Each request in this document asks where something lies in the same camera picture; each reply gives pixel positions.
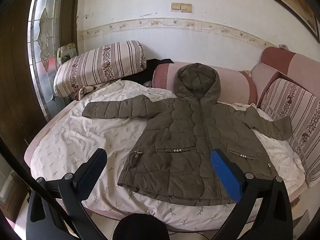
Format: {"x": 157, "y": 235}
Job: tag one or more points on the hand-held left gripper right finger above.
{"x": 226, "y": 175}

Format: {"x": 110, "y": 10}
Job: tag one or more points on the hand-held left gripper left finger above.
{"x": 96, "y": 161}

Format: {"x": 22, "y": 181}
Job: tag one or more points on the olive quilted hooded jacket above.
{"x": 180, "y": 135}

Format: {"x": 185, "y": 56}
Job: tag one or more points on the white floral blanket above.
{"x": 75, "y": 135}

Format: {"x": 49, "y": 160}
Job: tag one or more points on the crumpled patterned cloth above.
{"x": 86, "y": 91}

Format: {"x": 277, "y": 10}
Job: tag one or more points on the dark cloth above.
{"x": 140, "y": 228}

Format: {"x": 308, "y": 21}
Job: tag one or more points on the striped floral bolster pillow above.
{"x": 100, "y": 65}

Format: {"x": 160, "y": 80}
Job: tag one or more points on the striped floral flat cushion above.
{"x": 300, "y": 110}

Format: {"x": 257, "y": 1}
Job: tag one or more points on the black cloth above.
{"x": 147, "y": 72}

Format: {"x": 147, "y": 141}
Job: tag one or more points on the small grey object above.
{"x": 282, "y": 46}

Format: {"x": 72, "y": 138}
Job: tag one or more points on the stained glass door panel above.
{"x": 45, "y": 30}

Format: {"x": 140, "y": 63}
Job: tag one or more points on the beige wall switch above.
{"x": 175, "y": 6}
{"x": 186, "y": 8}

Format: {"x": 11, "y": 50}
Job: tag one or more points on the large framed wall picture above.
{"x": 295, "y": 2}

